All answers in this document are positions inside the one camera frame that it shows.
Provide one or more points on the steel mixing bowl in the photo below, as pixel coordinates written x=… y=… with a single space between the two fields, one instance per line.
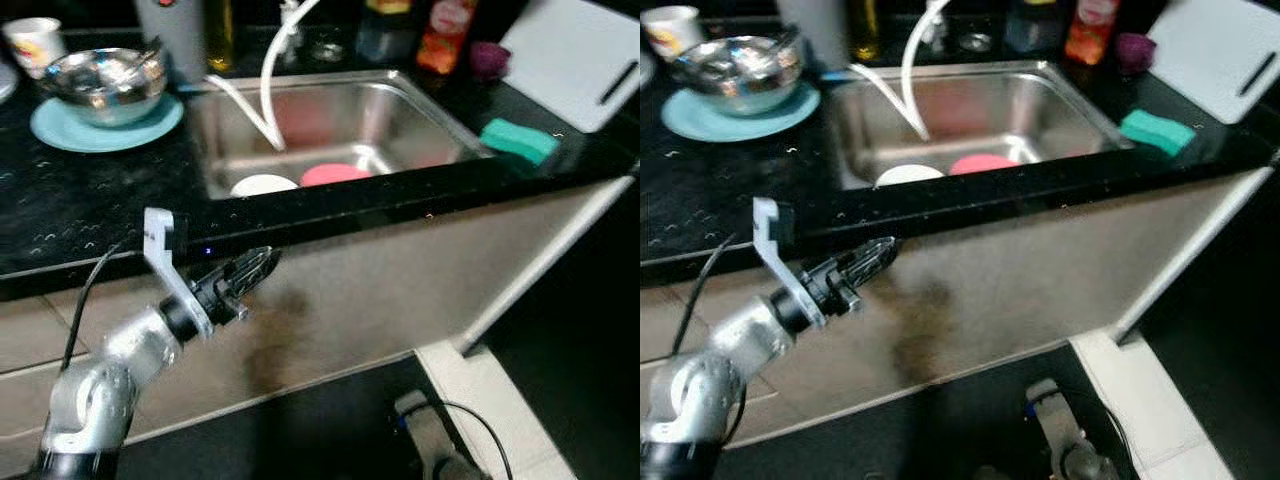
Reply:
x=105 y=90
x=740 y=80

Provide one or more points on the grey cylinder with red label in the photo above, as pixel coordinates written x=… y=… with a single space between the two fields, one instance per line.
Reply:
x=175 y=40
x=815 y=30

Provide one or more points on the small glass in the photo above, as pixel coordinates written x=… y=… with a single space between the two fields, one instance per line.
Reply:
x=327 y=50
x=975 y=42

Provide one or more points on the stainless steel sink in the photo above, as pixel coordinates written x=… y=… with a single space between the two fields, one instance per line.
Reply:
x=400 y=120
x=1050 y=110

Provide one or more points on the dark bottle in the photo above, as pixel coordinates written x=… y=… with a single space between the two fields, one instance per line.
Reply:
x=1030 y=25
x=385 y=35

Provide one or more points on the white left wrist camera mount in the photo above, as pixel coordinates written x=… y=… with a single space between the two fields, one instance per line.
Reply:
x=775 y=245
x=165 y=255

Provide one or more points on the yellow oil bottle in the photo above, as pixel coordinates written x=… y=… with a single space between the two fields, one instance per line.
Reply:
x=220 y=35
x=863 y=30

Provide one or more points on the white cutting board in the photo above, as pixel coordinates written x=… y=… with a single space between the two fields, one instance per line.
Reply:
x=570 y=60
x=1215 y=55

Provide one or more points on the white cartoon cat mug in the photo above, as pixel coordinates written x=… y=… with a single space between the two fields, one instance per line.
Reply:
x=670 y=30
x=35 y=45

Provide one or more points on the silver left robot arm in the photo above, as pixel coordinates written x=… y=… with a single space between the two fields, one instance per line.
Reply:
x=110 y=370
x=730 y=360

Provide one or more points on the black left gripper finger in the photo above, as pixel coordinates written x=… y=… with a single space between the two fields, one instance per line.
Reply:
x=264 y=278
x=255 y=264
x=870 y=254
x=878 y=270

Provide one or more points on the beige cabinet front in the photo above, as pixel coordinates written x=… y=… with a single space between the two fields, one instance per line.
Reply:
x=1000 y=270
x=400 y=270

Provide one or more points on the small purple cup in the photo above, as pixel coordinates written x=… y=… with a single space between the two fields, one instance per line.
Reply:
x=1135 y=52
x=490 y=60

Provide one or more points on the green sponge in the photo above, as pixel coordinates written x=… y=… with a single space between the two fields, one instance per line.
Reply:
x=520 y=140
x=1158 y=132

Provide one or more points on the white faucet fitting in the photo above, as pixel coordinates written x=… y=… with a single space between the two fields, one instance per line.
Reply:
x=290 y=25
x=935 y=20

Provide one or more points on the teal plate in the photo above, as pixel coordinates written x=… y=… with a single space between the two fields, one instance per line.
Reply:
x=60 y=135
x=690 y=125

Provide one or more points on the pink plate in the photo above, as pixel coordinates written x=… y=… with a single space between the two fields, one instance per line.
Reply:
x=335 y=175
x=983 y=165

